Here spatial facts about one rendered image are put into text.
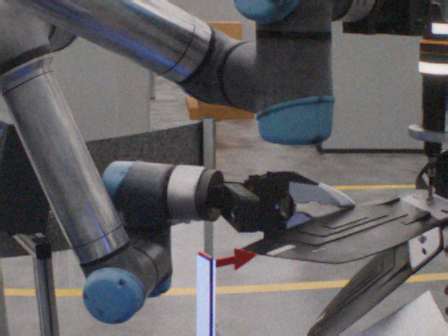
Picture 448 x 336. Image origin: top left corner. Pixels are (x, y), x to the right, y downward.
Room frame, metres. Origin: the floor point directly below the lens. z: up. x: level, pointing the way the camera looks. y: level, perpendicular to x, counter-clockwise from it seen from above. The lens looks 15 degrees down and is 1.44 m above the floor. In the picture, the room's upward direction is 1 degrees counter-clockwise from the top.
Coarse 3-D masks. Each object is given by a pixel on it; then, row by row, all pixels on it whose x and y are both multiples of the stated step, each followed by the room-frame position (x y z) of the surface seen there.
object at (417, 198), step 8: (416, 192) 0.90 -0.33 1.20; (424, 192) 0.90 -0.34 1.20; (408, 200) 0.88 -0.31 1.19; (416, 200) 0.88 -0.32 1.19; (424, 200) 0.87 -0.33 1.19; (440, 200) 0.87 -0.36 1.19; (424, 208) 0.85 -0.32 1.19; (432, 208) 0.85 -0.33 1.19; (440, 208) 0.85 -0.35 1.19; (440, 216) 0.82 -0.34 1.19
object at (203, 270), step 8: (200, 264) 0.70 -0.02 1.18; (208, 264) 0.69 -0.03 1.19; (200, 272) 0.70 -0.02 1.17; (208, 272) 0.69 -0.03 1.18; (200, 280) 0.70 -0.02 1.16; (208, 280) 0.69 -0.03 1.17; (200, 288) 0.70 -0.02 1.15; (208, 288) 0.69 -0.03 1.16; (200, 296) 0.70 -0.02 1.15; (208, 296) 0.69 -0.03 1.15; (200, 304) 0.70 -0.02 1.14; (208, 304) 0.69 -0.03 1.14; (200, 312) 0.70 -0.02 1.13; (208, 312) 0.69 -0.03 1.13; (200, 320) 0.70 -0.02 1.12; (208, 320) 0.69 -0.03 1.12; (200, 328) 0.70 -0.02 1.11; (208, 328) 0.69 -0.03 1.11
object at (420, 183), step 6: (444, 150) 0.91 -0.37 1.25; (444, 156) 0.90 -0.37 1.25; (438, 162) 0.90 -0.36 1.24; (444, 162) 0.90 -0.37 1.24; (426, 168) 0.91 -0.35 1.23; (438, 168) 0.90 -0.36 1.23; (444, 168) 0.89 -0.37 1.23; (420, 174) 0.92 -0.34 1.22; (426, 174) 0.91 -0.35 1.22; (438, 174) 0.90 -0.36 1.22; (444, 174) 0.89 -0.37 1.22; (420, 180) 0.92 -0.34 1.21; (438, 180) 0.89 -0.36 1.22; (444, 180) 0.89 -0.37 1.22; (420, 186) 0.93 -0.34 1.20; (426, 186) 0.91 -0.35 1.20; (438, 186) 0.89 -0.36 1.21; (444, 186) 0.88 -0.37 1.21; (438, 192) 0.89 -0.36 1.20; (444, 192) 0.88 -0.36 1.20; (444, 228) 0.90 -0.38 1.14; (444, 252) 0.87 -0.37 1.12
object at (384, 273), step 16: (384, 256) 1.01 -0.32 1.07; (400, 256) 0.96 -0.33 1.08; (368, 272) 1.01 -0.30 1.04; (384, 272) 0.96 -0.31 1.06; (400, 272) 0.93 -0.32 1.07; (352, 288) 1.02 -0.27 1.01; (368, 288) 0.97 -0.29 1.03; (384, 288) 0.93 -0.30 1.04; (336, 304) 1.03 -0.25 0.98; (352, 304) 0.98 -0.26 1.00; (368, 304) 0.94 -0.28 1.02; (320, 320) 1.04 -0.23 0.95; (336, 320) 0.97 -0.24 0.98; (352, 320) 0.94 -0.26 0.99
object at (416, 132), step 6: (414, 126) 0.87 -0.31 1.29; (420, 126) 0.87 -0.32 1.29; (408, 132) 0.87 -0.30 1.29; (414, 132) 0.85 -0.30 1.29; (420, 132) 0.84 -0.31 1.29; (426, 132) 0.83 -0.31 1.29; (432, 132) 0.83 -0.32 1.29; (438, 132) 0.83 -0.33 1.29; (444, 132) 0.83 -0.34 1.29; (414, 138) 0.85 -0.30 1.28; (420, 138) 0.84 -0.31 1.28; (426, 138) 0.83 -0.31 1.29; (432, 138) 0.83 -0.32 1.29; (438, 138) 0.83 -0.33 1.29; (444, 138) 0.83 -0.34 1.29
